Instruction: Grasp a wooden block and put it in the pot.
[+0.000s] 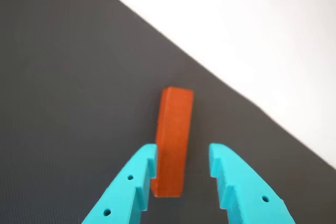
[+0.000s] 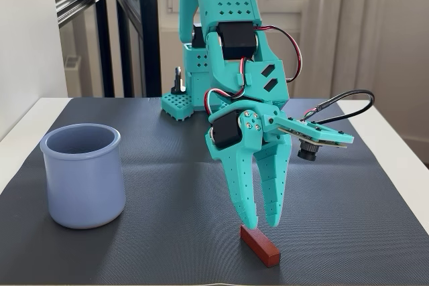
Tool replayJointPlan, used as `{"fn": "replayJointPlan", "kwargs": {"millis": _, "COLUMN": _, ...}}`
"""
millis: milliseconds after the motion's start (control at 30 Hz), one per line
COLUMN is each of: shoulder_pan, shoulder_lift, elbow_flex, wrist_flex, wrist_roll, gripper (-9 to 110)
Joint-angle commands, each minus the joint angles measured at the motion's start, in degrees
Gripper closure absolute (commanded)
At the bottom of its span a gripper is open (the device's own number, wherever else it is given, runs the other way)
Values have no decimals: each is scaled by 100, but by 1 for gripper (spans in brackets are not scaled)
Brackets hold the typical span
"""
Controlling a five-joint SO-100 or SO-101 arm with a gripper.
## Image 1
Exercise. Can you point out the red wooden block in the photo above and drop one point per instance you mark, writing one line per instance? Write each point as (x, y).
(173, 142)

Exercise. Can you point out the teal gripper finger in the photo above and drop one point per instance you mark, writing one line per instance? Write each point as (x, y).
(123, 190)
(246, 190)

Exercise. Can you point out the dark grey ribbed mat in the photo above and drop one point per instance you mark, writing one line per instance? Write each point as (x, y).
(65, 90)

